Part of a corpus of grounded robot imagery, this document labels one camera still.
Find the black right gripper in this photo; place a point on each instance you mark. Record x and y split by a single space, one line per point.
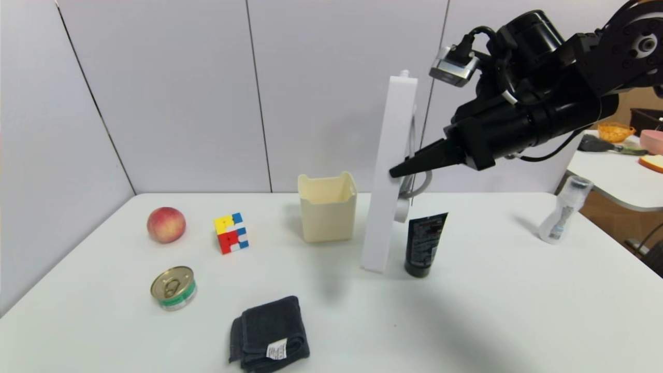
475 143

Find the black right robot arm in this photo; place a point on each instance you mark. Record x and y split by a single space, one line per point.
580 83

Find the cream white plastic box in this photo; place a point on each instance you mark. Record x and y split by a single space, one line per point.
327 220

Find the black cosmetic tube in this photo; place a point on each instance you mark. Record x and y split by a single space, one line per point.
422 243

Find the clear plastic bottle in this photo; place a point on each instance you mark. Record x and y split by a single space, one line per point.
559 217

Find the black brush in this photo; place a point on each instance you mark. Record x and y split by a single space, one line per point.
595 145

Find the white round table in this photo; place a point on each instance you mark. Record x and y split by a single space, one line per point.
611 178

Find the multicolour puzzle cube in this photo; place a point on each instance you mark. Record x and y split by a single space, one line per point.
230 235

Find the black crate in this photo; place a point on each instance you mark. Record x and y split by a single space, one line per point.
646 119

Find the bread slice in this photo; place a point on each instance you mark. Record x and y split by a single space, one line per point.
653 163

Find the pink bowl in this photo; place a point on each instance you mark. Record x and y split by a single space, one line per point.
653 142

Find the dark grey folded towel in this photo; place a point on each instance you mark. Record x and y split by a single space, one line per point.
268 326

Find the black table base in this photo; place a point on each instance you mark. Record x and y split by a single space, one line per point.
653 259

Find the red yellow peach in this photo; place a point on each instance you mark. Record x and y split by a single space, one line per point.
166 225

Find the tin can green label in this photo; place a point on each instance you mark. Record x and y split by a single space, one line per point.
172 287

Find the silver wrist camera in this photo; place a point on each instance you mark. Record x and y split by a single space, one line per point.
453 70

